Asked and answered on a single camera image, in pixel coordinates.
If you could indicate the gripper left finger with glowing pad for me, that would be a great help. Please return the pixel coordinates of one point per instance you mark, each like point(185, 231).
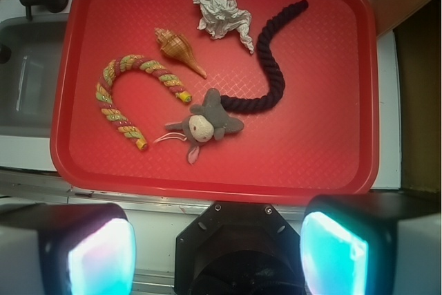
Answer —
point(66, 249)

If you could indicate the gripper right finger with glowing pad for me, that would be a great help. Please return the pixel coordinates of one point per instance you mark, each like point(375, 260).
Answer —
point(375, 243)

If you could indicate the orange conch shell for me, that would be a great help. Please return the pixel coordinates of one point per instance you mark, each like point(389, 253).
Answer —
point(175, 46)

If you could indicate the red plastic tray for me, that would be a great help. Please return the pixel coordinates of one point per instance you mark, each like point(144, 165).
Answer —
point(322, 136)

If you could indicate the grey sink basin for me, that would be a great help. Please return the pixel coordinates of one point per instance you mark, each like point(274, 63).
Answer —
point(29, 77)

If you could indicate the grey plush donkey toy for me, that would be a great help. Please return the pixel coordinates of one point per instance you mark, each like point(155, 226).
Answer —
point(207, 121)

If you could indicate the crumpled white paper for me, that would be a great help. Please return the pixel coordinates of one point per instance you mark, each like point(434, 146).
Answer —
point(218, 17)

